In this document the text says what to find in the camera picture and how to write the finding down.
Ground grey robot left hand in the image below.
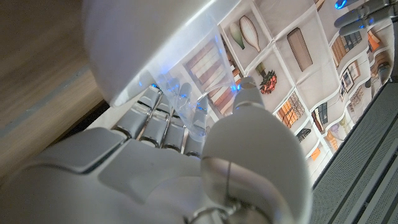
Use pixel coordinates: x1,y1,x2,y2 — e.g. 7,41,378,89
334,0,398,37

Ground printed bookshelf backdrop cloth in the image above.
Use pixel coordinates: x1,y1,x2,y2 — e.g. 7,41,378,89
86,0,398,187

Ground perforated panel door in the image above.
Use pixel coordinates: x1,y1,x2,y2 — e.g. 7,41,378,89
309,82,398,224

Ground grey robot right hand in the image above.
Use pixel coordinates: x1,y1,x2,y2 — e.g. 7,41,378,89
0,76,313,224

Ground white ceramic bowl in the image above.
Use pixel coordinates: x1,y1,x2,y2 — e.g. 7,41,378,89
82,0,246,108

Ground grey tape strip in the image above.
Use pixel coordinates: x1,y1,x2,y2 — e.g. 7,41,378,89
0,63,93,139

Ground clear plastic measuring cup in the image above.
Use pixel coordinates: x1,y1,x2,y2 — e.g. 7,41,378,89
136,12,240,142

